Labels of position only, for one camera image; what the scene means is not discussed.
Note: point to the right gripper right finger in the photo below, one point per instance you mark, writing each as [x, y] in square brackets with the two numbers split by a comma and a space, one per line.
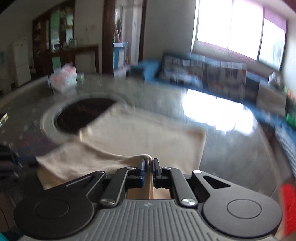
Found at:
[190, 190]

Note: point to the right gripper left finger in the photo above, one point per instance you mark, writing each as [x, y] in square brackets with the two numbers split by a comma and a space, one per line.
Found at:
[97, 188]

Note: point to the cream beige garment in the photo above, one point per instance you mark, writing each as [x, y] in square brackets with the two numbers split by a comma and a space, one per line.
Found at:
[121, 137]

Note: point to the grey quilted star tablecloth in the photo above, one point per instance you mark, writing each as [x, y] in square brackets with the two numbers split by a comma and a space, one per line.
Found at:
[236, 148]

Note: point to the round black induction cooktop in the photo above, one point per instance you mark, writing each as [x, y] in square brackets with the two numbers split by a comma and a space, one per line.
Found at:
[77, 115]

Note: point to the white refrigerator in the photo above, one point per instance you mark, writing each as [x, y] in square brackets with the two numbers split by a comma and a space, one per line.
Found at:
[21, 67]

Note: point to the red plastic stool near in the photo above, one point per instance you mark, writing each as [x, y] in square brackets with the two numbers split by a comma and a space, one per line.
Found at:
[289, 208]

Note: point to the pink tissue pack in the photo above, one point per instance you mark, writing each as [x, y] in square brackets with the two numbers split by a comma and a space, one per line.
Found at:
[64, 79]

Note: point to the right butterfly cushion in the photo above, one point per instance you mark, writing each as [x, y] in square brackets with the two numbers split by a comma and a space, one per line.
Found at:
[227, 79]

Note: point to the butterfly cushion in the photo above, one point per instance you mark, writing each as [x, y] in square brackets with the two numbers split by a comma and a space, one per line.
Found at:
[182, 71]
[227, 79]

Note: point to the left butterfly cushion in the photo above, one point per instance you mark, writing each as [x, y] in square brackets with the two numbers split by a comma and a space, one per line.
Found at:
[182, 71]

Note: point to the blue corner sofa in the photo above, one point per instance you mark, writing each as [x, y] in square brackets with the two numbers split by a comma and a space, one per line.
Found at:
[284, 128]

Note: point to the grey plain cushion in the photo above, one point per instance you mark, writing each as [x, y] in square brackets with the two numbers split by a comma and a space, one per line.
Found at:
[271, 100]

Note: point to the blue white cardboard box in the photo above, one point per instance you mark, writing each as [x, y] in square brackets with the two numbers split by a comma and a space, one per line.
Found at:
[119, 55]

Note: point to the dark wooden display cabinet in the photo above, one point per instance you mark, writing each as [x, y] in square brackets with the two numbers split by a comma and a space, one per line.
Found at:
[52, 32]

